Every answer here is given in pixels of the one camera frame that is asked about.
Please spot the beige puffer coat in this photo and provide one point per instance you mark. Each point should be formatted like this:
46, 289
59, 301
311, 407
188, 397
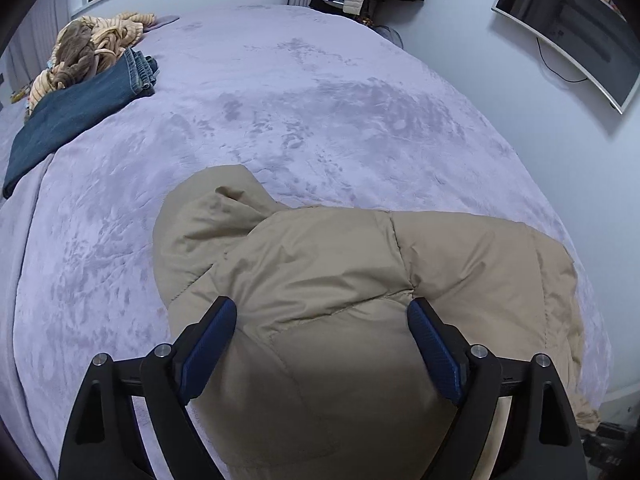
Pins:
325, 260

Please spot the white curtain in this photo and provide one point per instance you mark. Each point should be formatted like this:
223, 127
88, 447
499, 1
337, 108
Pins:
40, 30

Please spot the brown fuzzy garment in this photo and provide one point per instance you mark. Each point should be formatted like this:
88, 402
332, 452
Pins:
75, 50

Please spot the blue jeans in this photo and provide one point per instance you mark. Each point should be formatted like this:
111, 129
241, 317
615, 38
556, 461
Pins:
60, 115

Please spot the dark object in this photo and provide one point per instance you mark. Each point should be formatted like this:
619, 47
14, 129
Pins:
612, 452

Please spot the beige striped garment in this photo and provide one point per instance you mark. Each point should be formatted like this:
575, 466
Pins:
120, 30

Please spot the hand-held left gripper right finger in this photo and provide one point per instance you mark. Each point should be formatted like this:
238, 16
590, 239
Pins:
435, 355

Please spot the wall television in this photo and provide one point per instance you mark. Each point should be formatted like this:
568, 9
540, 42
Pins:
560, 15

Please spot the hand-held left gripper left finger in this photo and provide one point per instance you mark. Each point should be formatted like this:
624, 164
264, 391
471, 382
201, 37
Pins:
205, 355

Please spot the bed with lavender blanket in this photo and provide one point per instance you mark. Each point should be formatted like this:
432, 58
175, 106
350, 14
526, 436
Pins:
300, 110

